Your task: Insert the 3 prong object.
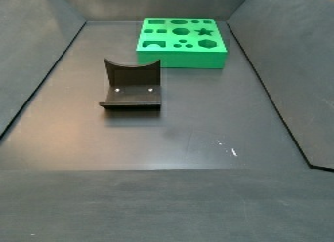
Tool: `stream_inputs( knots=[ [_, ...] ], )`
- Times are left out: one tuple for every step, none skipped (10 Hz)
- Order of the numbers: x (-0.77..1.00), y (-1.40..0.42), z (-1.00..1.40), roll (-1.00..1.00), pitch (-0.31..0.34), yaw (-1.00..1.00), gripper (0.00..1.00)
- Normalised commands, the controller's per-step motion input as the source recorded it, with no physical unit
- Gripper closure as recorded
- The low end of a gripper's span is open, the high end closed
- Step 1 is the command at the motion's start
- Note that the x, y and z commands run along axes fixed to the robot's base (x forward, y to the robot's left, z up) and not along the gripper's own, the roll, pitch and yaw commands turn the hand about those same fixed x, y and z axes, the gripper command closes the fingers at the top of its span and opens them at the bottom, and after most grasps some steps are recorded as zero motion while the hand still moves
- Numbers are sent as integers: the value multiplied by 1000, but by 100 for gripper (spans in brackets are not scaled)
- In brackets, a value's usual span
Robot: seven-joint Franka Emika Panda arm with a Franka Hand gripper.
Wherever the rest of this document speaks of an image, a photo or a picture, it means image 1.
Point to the green shape sorter block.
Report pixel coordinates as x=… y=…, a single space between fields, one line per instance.
x=182 y=42

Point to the black curved holder bracket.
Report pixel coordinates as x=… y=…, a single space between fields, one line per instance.
x=133 y=85

